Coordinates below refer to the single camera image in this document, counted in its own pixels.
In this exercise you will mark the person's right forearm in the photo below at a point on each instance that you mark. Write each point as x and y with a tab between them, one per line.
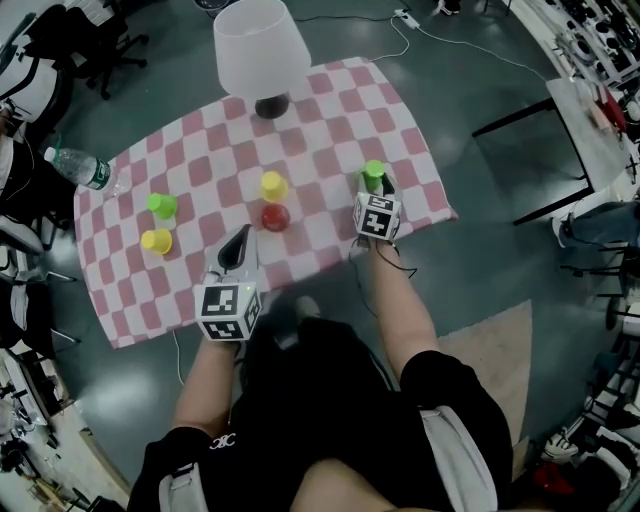
397	305

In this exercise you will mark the clear plastic water bottle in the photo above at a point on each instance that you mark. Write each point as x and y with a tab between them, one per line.
82	167

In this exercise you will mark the white power strip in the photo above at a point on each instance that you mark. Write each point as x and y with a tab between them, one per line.
406	17

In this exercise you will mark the grey table with black legs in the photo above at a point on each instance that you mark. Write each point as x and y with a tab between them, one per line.
585	125

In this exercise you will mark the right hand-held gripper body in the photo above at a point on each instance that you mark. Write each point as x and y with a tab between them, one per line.
377	215

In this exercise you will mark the black office chair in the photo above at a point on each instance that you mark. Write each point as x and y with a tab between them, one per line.
87	45

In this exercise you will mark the person's black clothing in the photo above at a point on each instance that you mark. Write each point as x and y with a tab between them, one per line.
320	400

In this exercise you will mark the green plastic cup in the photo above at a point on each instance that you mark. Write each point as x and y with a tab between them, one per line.
162	205
373	174

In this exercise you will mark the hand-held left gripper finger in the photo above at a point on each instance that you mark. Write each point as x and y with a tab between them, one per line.
241	250
227	252

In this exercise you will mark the white shade table lamp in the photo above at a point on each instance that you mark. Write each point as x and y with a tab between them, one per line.
260	47

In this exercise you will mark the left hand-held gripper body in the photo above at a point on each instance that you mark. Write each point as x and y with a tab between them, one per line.
227	310

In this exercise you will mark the person's left forearm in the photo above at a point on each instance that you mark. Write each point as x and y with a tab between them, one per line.
210	385

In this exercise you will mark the pink white checkered tablecloth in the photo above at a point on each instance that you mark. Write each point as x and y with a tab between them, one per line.
320	125

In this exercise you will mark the person's grey shoe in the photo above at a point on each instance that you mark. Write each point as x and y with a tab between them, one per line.
306	307

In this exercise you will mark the red plastic cup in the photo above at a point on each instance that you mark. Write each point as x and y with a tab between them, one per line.
275	217

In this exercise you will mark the yellow plastic cup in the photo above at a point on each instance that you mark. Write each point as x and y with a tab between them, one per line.
274	186
157	241

